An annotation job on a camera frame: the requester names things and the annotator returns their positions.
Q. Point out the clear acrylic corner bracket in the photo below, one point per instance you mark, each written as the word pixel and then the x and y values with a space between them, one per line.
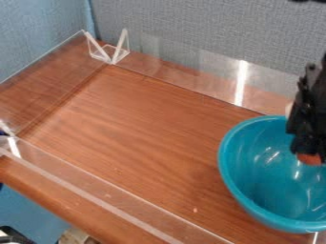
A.
pixel 110 54

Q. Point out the clear acrylic barrier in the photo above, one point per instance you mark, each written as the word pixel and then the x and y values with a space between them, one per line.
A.
pixel 235 81
pixel 44 176
pixel 35 90

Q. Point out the clear acrylic left barrier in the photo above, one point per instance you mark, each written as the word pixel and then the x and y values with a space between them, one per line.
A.
pixel 35 90

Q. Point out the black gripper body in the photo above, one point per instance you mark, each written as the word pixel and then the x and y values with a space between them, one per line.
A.
pixel 308 111

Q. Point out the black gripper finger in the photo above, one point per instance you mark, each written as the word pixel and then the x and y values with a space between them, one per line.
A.
pixel 309 140

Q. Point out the clear acrylic back barrier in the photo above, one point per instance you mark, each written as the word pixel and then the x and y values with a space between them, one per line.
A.
pixel 235 81

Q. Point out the clear acrylic front barrier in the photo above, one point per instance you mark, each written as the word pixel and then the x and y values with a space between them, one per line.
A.
pixel 44 176

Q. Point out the brown toy mushroom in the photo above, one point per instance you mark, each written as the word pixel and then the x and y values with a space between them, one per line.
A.
pixel 310 158

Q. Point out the blue plastic bowl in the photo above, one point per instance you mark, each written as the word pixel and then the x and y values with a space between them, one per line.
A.
pixel 278 190

